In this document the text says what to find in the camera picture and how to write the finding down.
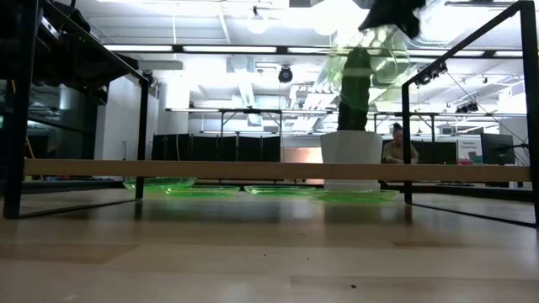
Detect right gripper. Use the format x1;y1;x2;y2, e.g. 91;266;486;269
357;0;427;39

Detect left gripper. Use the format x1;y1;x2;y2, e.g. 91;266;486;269
37;29;141;101

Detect translucent green round plate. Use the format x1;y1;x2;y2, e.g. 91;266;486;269
123;176;198;190
243;184;317;197
164;184;241;198
322;24;413;111

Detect white cabinet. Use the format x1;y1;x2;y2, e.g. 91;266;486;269
94;74;160;162

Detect tall green cactus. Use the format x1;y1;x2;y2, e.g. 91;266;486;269
336;45;374;132

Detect long ceiling light strip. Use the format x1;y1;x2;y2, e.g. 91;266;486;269
103;43;539;58

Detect black partition panels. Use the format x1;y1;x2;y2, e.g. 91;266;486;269
151;133;282;163

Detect black round hanging device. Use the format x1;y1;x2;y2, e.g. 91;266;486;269
277;65;295;84

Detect person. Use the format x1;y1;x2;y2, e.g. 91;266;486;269
381;121;420;165

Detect white hexagonal plant pot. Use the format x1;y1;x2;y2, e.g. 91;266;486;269
319;130;384;186

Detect round white ceiling lamp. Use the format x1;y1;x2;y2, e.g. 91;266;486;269
246;6;271;35

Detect white poster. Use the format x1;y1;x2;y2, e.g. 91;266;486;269
456;136;483;165

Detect brown board panel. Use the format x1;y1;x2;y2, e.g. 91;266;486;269
280;146;324;164

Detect black computer monitor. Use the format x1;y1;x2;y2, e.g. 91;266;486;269
479;132;517;166

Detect wooden shelf black metal frame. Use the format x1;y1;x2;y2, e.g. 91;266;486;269
3;0;539;228

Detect black aluminium rig frame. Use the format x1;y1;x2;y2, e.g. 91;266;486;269
19;178;539;202

